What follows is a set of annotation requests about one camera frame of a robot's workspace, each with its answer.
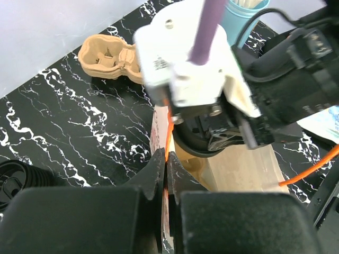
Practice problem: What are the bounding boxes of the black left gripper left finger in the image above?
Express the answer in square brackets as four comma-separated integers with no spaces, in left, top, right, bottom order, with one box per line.
[1,149,165,253]

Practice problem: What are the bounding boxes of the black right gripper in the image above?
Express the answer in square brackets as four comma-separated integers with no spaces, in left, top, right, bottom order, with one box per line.
[172,0,339,151]

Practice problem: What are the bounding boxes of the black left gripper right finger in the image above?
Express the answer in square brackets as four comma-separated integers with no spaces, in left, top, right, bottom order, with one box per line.
[167,152,318,253]

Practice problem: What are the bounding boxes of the single brown paper cup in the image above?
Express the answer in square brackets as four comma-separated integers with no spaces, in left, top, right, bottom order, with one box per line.
[174,142,207,182]

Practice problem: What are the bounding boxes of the paper bag orange handles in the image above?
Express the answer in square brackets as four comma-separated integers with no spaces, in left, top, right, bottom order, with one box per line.
[150,106,288,253]

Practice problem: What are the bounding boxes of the single black cup lid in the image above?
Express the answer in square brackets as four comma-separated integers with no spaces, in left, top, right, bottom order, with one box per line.
[173,115,244,158]

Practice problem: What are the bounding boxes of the pulp cup carrier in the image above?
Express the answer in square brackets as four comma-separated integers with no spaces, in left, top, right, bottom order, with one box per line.
[78,34,144,85]

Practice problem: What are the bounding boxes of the blue cup holder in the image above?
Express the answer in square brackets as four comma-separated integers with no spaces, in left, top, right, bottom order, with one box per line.
[221,0,270,46]

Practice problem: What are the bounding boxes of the wrapped stirrers in holder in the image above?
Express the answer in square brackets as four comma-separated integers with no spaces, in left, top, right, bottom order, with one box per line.
[233,0,263,9]

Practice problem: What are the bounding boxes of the stack of black lids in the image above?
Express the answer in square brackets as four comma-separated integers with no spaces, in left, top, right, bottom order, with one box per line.
[1,160,67,213]

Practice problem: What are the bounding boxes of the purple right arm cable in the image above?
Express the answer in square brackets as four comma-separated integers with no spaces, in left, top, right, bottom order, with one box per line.
[188,0,227,66]

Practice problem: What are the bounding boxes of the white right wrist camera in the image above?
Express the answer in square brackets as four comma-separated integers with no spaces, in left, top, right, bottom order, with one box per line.
[133,1,261,117]

